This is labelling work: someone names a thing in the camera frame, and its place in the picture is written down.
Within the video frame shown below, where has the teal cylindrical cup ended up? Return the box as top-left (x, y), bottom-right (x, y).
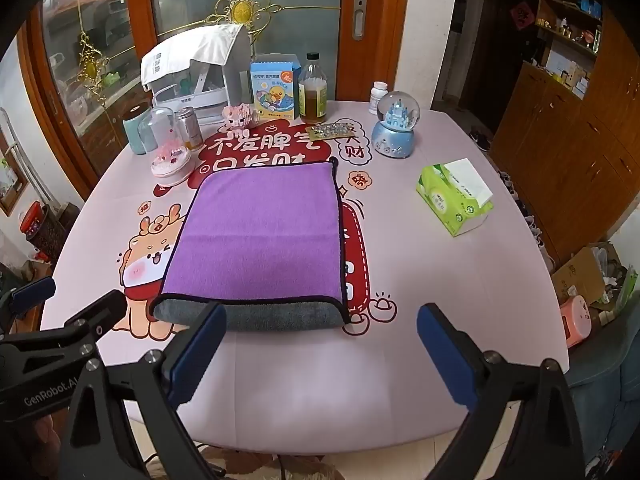
top-left (123, 106), bottom-right (154, 156)

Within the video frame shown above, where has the dark entrance door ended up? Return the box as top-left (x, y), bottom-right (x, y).
top-left (459, 0), bottom-right (544, 134)

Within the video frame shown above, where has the wooden cabinet with shelves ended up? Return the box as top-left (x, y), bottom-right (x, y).
top-left (489, 0), bottom-right (640, 277)

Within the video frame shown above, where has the glass bottle of yellow oil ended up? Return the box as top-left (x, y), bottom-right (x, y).
top-left (298, 52), bottom-right (329, 125)

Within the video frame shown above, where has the silver pill blister pack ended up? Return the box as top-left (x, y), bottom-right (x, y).
top-left (306, 122), bottom-right (353, 142)

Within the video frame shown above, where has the blue castle snow globe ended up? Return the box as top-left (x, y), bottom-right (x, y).
top-left (371, 91), bottom-right (422, 157)

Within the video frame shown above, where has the pink printed tablecloth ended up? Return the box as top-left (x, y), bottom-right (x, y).
top-left (39, 100), bottom-right (572, 459)

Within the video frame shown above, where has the purple and grey towel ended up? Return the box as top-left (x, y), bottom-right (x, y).
top-left (150, 157), bottom-right (354, 334)

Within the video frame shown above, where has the green tissue pack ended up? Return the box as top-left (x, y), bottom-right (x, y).
top-left (416, 158), bottom-right (494, 238)

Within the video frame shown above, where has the red bucket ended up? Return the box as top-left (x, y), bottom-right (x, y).
top-left (20, 201), bottom-right (49, 234)

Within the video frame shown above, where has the white pill bottle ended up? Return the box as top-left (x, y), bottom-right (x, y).
top-left (369, 81), bottom-right (390, 116)

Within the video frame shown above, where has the row of shoes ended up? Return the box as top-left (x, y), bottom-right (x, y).
top-left (497, 170), bottom-right (556, 271)

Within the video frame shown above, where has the blue-grey fabric chair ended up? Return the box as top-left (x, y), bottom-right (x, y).
top-left (567, 347), bottom-right (633, 480)

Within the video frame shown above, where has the wooden picture frame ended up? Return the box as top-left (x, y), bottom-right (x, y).
top-left (0, 125), bottom-right (29, 217)

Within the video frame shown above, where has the blue box with duck print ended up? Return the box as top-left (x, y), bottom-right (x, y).
top-left (250, 57), bottom-right (301, 122)

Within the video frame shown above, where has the wooden framed glass door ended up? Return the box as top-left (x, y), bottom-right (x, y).
top-left (21, 0), bottom-right (163, 177)
top-left (126, 0), bottom-right (412, 106)

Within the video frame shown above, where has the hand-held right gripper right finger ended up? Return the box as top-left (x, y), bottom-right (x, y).
top-left (416, 303), bottom-right (589, 480)

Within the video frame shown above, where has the pink plastic container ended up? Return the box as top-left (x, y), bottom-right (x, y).
top-left (558, 295), bottom-right (594, 349)

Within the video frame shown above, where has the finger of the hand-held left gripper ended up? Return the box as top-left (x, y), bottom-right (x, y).
top-left (0, 276), bottom-right (57, 329)
top-left (30, 290), bottom-right (130, 361)

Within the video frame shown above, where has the cardboard box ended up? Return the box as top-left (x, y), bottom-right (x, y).
top-left (550, 242), bottom-right (627, 307)

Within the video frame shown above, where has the white countertop appliance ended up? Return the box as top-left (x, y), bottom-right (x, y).
top-left (151, 55), bottom-right (251, 124)

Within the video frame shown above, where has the silver door handle plate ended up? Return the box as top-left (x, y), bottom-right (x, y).
top-left (352, 0), bottom-right (368, 41)

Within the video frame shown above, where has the dark woven basket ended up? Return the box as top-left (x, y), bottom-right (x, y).
top-left (29, 204), bottom-right (72, 262)

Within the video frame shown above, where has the pink flower glass dome ornament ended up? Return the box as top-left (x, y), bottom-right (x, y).
top-left (149, 106), bottom-right (194, 191)

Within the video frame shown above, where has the white cloth cover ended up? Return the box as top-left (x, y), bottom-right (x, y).
top-left (140, 24), bottom-right (251, 94)

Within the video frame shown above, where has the pink block toy figure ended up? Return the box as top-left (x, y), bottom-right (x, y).
top-left (222, 103), bottom-right (260, 129)

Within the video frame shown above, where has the silver drink can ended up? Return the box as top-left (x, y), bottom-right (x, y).
top-left (176, 107), bottom-right (202, 154)

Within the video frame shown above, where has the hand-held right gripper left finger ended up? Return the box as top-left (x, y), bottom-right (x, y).
top-left (59, 303), bottom-right (229, 480)

